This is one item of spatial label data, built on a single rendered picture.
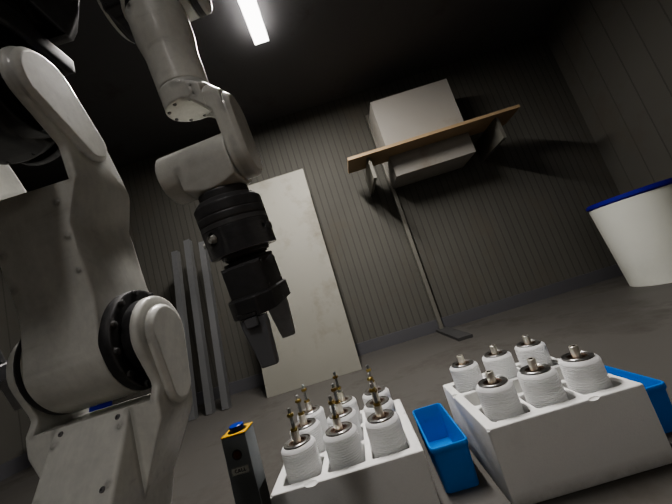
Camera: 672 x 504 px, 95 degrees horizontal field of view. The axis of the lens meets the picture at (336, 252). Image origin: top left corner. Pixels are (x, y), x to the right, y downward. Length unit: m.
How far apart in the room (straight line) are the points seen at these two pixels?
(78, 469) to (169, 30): 0.53
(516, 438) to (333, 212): 2.88
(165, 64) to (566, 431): 1.06
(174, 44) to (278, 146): 3.40
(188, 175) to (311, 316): 2.45
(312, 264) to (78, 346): 2.50
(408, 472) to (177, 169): 0.81
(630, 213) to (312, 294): 2.61
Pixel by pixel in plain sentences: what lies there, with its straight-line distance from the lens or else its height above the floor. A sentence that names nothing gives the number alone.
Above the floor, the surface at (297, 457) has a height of 0.23.
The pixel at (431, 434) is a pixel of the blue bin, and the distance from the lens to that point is 1.34.
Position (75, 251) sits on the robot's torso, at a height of 0.73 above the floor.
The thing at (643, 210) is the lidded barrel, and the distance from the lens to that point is 3.29.
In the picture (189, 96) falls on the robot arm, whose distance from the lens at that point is 0.45.
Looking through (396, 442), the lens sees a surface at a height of 0.20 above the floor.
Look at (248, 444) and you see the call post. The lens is 1.03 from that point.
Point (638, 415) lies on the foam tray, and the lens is 1.09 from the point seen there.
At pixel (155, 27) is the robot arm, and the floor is 0.95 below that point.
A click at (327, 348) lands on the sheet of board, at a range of 2.76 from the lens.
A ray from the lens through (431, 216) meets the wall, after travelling 3.55.
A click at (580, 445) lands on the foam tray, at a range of 1.03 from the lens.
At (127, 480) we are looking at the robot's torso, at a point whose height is 0.45.
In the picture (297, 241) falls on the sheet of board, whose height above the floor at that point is 1.25.
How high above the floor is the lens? 0.57
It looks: 9 degrees up
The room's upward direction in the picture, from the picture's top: 17 degrees counter-clockwise
